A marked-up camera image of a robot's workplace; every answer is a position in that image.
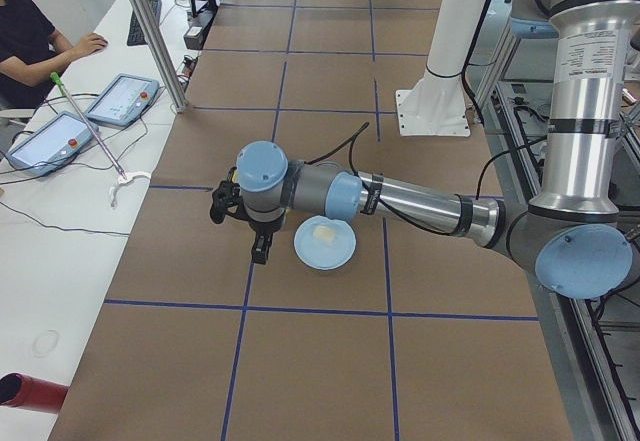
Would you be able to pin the white plastic hook piece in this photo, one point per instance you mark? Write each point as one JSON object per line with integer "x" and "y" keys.
{"x": 125, "y": 184}

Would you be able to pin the light blue round plate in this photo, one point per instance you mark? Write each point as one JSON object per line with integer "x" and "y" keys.
{"x": 323, "y": 256}

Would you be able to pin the aluminium side rack frame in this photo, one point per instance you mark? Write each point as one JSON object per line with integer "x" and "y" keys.
{"x": 558, "y": 101}

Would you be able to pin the person's hand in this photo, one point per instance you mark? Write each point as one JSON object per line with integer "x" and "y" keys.
{"x": 90, "y": 44}

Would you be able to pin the cream white steamed bun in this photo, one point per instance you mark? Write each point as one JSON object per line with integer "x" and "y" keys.
{"x": 324, "y": 234}

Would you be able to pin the blue teach pendant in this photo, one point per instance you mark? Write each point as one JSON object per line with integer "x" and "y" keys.
{"x": 52, "y": 146}
{"x": 123, "y": 101}

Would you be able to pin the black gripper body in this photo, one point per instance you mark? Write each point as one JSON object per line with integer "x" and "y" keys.
{"x": 263, "y": 228}

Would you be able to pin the black power adapter box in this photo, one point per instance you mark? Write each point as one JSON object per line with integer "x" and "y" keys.
{"x": 198, "y": 29}

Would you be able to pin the aluminium frame post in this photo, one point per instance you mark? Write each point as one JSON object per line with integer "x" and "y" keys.
{"x": 160, "y": 53}

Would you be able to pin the white camera mast pedestal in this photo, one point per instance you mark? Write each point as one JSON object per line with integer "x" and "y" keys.
{"x": 435, "y": 106}

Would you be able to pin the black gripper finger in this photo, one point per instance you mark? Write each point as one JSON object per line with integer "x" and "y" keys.
{"x": 261, "y": 247}

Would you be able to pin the person in black shirt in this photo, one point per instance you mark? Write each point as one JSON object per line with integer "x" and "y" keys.
{"x": 31, "y": 48}

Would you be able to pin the far blue teach pendant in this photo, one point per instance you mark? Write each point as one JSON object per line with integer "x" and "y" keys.
{"x": 123, "y": 101}

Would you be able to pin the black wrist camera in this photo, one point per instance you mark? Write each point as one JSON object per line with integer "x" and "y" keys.
{"x": 227, "y": 200}

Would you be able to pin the near blue teach pendant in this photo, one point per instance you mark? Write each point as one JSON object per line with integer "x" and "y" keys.
{"x": 52, "y": 146}

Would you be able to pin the red cylinder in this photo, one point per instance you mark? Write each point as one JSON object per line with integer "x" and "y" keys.
{"x": 28, "y": 393}

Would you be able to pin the green tipped metal rod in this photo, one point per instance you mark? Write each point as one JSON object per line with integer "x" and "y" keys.
{"x": 54, "y": 76}

